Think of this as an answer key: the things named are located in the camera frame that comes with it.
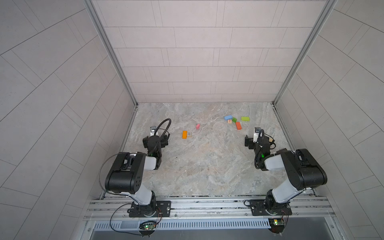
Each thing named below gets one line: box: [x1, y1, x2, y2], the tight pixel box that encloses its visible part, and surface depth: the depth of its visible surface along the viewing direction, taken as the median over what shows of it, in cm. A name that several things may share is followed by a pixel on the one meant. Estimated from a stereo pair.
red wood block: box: [235, 121, 243, 130], surface depth 105 cm
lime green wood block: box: [241, 116, 250, 122], surface depth 108 cm
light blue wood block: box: [224, 115, 233, 120], surface depth 111 cm
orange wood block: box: [182, 130, 188, 139], surface depth 99 cm
